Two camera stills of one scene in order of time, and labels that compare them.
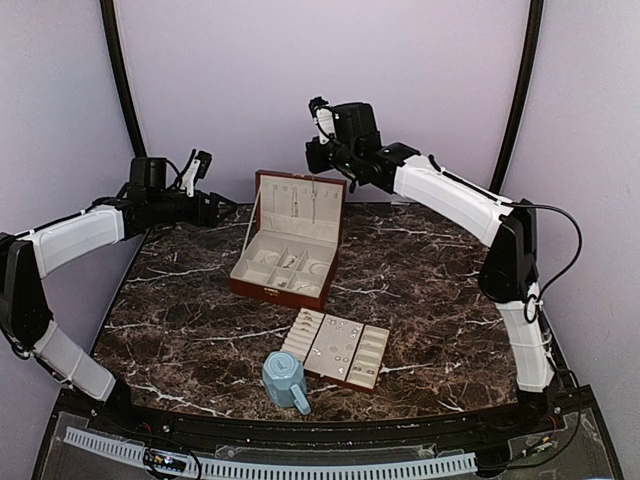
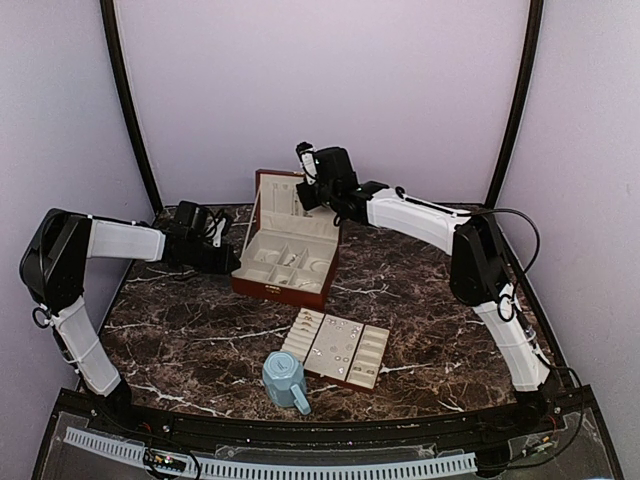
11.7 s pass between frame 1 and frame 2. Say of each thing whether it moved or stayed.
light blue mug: stayed
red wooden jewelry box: stayed
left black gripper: moved
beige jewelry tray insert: stayed
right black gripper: moved
